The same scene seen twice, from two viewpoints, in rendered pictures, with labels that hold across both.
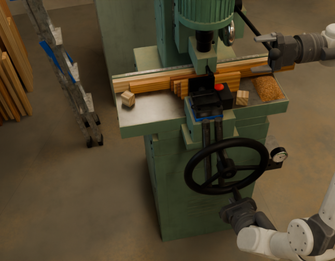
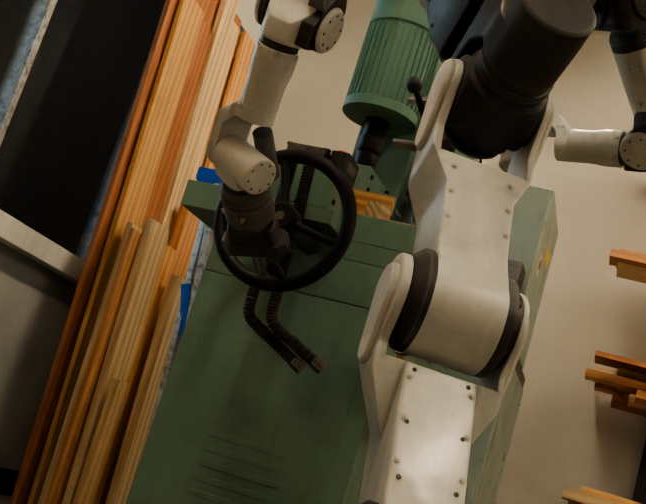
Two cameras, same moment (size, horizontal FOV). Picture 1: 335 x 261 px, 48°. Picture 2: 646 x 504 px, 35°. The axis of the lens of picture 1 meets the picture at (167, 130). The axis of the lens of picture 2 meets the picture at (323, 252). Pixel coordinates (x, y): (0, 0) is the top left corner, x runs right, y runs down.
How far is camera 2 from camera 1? 212 cm
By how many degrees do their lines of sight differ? 66
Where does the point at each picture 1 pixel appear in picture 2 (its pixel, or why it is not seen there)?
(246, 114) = (371, 232)
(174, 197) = (186, 413)
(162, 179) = (190, 339)
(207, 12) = (370, 78)
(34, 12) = (205, 233)
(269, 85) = not seen: hidden behind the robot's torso
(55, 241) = not seen: outside the picture
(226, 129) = (318, 186)
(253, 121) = (380, 256)
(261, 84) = not seen: hidden behind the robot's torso
